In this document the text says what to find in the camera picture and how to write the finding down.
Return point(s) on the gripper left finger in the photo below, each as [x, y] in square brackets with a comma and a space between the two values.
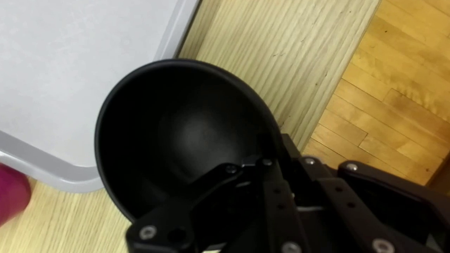
[197, 196]

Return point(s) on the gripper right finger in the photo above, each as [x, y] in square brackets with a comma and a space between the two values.
[355, 211]

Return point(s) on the black bowl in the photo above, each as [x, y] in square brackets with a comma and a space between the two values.
[168, 126]

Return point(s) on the grey plastic tray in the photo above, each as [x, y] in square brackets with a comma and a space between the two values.
[70, 70]

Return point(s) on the magenta object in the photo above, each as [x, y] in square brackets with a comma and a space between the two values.
[12, 193]

